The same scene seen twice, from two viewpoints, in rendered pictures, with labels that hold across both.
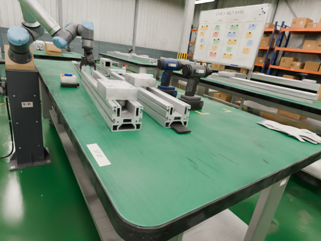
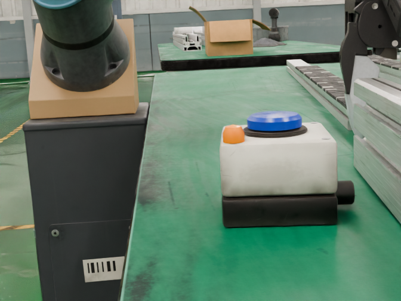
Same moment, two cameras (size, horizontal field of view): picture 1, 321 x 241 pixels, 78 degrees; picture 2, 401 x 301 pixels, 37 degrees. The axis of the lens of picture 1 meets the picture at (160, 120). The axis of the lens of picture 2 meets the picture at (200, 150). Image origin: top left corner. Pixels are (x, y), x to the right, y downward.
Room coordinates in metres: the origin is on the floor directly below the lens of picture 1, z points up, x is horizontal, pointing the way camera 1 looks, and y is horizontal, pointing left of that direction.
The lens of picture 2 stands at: (0.73, 0.36, 0.92)
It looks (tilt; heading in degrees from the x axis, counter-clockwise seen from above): 12 degrees down; 34
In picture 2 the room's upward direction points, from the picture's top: 3 degrees counter-clockwise
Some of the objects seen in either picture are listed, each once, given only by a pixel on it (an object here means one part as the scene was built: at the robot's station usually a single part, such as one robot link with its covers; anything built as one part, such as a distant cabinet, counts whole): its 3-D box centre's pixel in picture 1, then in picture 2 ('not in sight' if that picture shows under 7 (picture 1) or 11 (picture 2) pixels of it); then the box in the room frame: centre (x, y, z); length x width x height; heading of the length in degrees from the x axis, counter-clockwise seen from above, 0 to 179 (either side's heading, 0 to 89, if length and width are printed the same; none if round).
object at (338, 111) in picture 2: (78, 67); (315, 81); (1.88, 0.84, 0.79); 0.96 x 0.04 x 0.03; 30
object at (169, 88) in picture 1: (171, 79); not in sight; (1.20, -0.03, 0.89); 0.20 x 0.08 x 0.22; 122
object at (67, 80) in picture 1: (70, 81); (286, 169); (1.12, 0.55, 0.81); 0.10 x 0.08 x 0.06; 120
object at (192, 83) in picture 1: (197, 87); not in sight; (1.01, -0.16, 0.89); 0.20 x 0.08 x 0.22; 126
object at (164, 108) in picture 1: (138, 91); not in sight; (1.03, 0.14, 0.82); 0.80 x 0.10 x 0.09; 30
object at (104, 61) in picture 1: (105, 63); not in sight; (2.29, 0.70, 0.83); 0.11 x 0.10 x 0.10; 123
